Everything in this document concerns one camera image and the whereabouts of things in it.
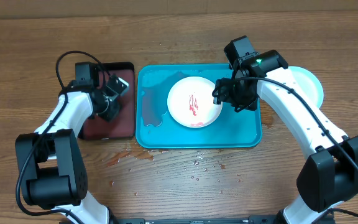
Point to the teal plastic tray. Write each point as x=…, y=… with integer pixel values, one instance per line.
x=156, y=129

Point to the black rectangular sponge tray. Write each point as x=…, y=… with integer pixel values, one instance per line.
x=123, y=125

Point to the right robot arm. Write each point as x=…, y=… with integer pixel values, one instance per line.
x=330, y=173

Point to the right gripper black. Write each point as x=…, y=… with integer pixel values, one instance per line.
x=225, y=97

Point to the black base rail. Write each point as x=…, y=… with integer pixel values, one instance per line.
x=253, y=219

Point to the white plate with sauce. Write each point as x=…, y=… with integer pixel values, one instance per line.
x=191, y=104

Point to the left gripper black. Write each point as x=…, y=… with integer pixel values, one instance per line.
x=109, y=114

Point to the light blue plate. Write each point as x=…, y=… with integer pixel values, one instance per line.
x=309, y=83

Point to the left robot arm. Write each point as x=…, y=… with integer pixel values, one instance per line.
x=52, y=175

